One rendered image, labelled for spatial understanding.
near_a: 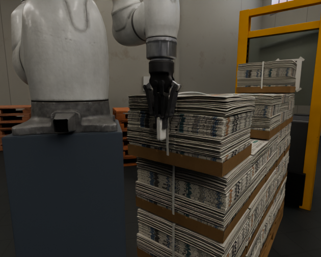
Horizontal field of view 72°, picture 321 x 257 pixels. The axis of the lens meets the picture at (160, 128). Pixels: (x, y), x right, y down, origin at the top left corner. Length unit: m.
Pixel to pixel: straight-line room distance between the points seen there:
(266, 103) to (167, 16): 0.73
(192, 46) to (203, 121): 7.20
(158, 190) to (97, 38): 0.58
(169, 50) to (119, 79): 6.55
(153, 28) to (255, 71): 1.29
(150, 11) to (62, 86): 0.34
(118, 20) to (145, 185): 0.59
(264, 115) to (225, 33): 7.26
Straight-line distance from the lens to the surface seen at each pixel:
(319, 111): 2.31
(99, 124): 0.43
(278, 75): 1.81
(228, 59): 8.30
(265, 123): 1.22
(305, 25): 2.40
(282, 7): 2.47
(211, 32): 8.16
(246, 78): 1.85
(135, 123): 0.80
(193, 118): 0.66
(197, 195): 0.77
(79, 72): 0.44
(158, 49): 0.64
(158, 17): 0.65
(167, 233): 0.92
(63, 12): 0.46
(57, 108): 0.44
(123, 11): 0.77
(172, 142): 0.71
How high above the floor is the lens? 1.07
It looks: 10 degrees down
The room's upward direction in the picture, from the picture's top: straight up
